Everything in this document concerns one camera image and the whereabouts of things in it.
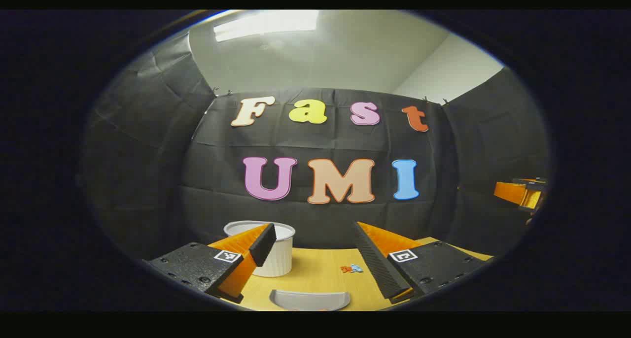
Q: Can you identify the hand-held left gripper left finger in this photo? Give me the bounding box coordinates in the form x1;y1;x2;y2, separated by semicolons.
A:
143;223;277;304

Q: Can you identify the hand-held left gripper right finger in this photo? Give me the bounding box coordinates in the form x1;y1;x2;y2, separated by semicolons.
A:
354;222;489;304

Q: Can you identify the white ribbed garbage bin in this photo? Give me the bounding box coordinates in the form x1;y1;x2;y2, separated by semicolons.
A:
223;221;296;278

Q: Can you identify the wooden desktop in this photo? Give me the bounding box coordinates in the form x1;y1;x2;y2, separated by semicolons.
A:
224;237;493;311

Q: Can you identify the grey plastic dustpan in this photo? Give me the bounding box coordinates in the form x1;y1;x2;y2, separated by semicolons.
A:
269;289;351;311

